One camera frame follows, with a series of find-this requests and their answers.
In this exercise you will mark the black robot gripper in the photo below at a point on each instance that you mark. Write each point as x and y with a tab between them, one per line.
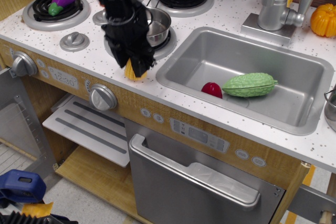
126	33

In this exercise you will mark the yellow toy corn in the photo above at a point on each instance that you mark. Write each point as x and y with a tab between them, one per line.
129	73

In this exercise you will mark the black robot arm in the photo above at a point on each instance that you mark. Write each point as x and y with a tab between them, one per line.
126	33

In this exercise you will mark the small steel pan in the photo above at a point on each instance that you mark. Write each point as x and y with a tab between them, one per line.
159	23

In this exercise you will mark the right back stove burner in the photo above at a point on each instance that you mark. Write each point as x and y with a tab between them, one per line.
183	8

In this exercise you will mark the left front stove burner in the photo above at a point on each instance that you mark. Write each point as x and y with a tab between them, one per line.
36	16

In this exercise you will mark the silver oven knob right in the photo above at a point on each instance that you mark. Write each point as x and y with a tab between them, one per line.
102	98

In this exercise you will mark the silver oven knob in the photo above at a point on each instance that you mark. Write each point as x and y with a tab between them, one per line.
23	65
102	98

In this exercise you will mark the silver countertop knob middle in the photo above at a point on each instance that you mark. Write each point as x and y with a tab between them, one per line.
100	18

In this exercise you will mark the silver countertop knob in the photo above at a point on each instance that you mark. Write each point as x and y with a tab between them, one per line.
100	18
74	42

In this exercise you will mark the silver countertop knob front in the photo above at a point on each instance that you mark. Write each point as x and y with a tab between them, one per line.
74	42

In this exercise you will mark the white oven rack shelf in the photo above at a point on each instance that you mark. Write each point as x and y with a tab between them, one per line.
103	133

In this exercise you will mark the red toy pepper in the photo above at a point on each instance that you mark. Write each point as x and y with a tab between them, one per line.
213	89

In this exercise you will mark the purple toy eggplant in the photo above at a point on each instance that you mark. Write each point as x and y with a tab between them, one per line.
57	6

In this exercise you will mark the silver oven knob left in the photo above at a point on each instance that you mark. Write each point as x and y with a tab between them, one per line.
23	65

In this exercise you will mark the green toy bitter gourd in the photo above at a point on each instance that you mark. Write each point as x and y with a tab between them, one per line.
250	85

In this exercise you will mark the silver dishwasher door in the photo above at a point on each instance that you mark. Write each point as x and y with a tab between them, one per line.
174	183

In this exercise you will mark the open oven door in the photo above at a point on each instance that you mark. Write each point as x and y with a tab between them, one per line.
24	145

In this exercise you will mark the silver toy sink basin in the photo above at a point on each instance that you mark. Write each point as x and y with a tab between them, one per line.
210	55

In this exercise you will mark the silver toy faucet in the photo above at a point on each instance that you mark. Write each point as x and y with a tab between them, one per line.
276	22

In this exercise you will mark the blue clamp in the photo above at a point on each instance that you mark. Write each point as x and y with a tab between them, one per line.
22	187

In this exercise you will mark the orange toy pumpkin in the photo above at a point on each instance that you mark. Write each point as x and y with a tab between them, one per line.
323	20

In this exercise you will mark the steel pot at edge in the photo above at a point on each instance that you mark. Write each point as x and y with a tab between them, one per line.
329	110

